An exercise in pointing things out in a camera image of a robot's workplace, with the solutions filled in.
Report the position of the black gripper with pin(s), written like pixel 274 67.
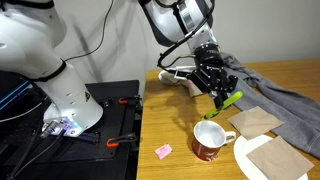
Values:
pixel 208 78

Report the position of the yellow green pen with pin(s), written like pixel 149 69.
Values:
pixel 233 98

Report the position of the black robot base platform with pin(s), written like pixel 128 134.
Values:
pixel 110 90

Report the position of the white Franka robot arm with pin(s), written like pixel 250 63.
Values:
pixel 30 46

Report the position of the maroon mug white inside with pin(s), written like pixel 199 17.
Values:
pixel 203 151

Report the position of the crumpled brown paper napkin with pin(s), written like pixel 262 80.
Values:
pixel 196 92

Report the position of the flat brown paper napkin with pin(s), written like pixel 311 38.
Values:
pixel 255 121

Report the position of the grey hooded sweatshirt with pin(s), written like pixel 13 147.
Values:
pixel 276 103

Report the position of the large white plate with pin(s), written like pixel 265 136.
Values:
pixel 241 150

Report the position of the pink paper packet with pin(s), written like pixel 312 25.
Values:
pixel 163 151

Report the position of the large brown paper napkin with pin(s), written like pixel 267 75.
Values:
pixel 280 160

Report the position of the orange black clamp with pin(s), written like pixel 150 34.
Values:
pixel 128 100
pixel 118 140

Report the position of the black box blue stripes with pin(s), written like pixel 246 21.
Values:
pixel 13 93

